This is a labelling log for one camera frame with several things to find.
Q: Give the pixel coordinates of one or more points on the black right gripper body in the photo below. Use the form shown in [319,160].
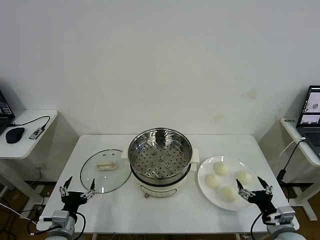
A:
[262,200]

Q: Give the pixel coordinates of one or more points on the white steamed baozi bun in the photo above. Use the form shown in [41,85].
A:
[220,168]
[228,193]
[212,180]
[244,177]

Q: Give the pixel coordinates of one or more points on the white side desk with label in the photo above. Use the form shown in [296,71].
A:
[290,130]

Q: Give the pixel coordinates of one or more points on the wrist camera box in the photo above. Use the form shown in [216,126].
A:
[286,214]
[60,216]

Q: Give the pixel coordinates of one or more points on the glass pot lid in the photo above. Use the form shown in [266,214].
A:
[100,180]

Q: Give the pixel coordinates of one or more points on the white round plate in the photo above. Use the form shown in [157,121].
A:
[212,197]

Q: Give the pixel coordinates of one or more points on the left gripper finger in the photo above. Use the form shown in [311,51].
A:
[91,192]
[65,188]

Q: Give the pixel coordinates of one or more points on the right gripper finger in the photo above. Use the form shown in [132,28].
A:
[267,188]
[242,191]

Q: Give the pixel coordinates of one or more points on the perforated steel steamer basket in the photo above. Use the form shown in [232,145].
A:
[160,160]

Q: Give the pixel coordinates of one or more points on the grey laptop bright screen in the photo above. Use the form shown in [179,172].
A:
[312,137]

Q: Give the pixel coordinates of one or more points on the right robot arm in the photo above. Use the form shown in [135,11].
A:
[282,233]

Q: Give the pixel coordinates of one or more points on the white side desk with mouse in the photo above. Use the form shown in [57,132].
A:
[30,150]

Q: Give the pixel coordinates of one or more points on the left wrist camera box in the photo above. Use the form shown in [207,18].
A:
[60,216]

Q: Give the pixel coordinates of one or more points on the cream electric cooking pot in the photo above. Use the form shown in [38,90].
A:
[160,188]

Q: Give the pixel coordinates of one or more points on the black computer mouse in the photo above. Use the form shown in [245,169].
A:
[15,135]

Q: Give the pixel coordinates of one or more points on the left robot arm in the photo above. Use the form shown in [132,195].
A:
[61,232]

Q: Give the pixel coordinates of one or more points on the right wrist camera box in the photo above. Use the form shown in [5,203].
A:
[286,214]

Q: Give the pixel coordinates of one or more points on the black laptop dark screen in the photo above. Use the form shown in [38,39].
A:
[5,110]

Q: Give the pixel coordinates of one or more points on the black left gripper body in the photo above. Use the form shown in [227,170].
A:
[72,198]

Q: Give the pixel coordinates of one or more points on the grey usb hub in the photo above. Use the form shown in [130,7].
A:
[37,133]

